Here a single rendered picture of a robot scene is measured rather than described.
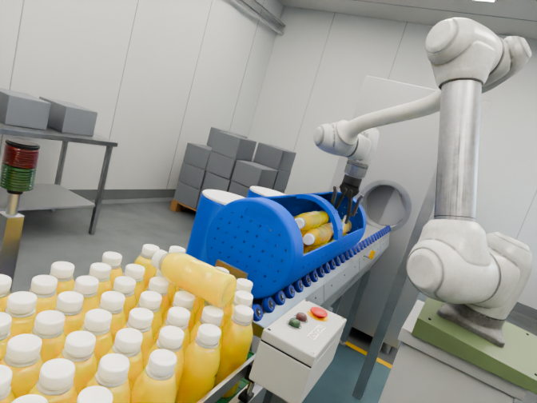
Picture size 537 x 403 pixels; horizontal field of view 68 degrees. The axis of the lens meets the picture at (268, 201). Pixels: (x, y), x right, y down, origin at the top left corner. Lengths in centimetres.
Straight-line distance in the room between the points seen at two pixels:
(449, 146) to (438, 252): 29
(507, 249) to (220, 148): 411
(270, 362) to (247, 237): 46
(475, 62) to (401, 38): 536
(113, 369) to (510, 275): 99
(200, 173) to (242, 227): 404
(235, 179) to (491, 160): 343
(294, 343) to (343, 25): 638
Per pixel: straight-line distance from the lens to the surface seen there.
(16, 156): 95
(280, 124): 689
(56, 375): 58
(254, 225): 109
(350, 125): 150
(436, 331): 120
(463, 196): 113
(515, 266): 124
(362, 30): 675
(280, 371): 73
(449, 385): 129
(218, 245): 116
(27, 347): 63
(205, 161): 510
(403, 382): 131
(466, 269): 107
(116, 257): 91
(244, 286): 92
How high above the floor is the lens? 144
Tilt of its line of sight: 11 degrees down
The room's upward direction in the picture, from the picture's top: 16 degrees clockwise
